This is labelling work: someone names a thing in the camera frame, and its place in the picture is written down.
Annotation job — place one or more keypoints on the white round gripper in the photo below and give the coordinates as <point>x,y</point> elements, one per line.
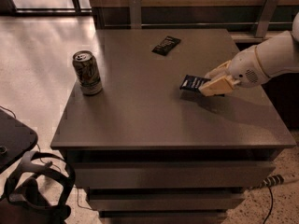
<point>245,68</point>

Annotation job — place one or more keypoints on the blue rxbar blueberry bar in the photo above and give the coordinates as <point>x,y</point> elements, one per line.
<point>193,83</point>

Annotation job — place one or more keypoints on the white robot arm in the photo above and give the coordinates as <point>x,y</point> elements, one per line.
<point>280,54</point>

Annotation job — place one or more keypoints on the black rxbar chocolate bar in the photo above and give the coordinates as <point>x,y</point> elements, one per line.
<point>166,45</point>

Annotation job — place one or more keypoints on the grey drawer cabinet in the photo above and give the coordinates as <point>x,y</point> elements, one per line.
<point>148,152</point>

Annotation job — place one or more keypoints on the aluminium drink can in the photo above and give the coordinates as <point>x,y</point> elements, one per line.
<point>87,72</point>

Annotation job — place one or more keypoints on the dark side table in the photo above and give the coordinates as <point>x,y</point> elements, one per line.
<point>15,139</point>

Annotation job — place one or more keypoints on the black vr headset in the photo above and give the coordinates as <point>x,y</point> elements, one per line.
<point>22,203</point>

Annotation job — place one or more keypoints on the grey metal rail frame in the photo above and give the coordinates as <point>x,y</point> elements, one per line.
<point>233,19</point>

